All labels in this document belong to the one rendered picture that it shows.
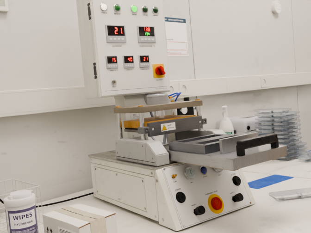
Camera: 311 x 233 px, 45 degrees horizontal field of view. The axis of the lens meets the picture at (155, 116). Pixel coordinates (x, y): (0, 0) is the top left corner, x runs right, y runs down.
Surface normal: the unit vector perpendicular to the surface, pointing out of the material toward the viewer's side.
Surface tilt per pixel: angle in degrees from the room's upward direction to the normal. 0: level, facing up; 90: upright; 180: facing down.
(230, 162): 90
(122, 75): 90
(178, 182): 65
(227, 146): 90
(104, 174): 90
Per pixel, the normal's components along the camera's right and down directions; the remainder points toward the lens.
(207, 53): 0.67, -0.01
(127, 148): -0.81, 0.11
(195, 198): 0.48, -0.42
